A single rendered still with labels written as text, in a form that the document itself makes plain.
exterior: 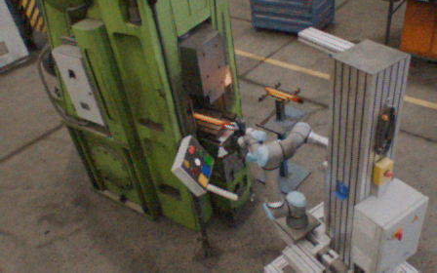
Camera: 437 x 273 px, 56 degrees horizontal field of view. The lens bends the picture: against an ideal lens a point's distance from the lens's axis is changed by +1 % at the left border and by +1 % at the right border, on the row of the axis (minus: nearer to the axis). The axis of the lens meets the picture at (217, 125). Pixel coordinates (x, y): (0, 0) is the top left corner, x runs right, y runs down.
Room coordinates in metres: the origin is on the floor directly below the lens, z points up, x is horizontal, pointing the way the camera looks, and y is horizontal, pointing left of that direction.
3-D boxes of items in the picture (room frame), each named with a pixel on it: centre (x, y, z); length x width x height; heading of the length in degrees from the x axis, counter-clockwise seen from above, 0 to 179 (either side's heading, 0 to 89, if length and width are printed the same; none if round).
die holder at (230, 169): (2.90, 0.09, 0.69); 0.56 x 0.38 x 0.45; 50
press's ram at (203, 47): (2.88, 0.09, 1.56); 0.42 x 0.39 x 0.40; 50
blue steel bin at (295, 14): (6.54, -1.54, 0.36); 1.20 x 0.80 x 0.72; 48
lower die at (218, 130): (2.85, 0.12, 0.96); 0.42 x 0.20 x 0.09; 50
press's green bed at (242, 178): (2.90, 0.09, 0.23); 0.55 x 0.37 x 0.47; 50
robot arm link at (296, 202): (1.78, -0.41, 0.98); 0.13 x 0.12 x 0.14; 98
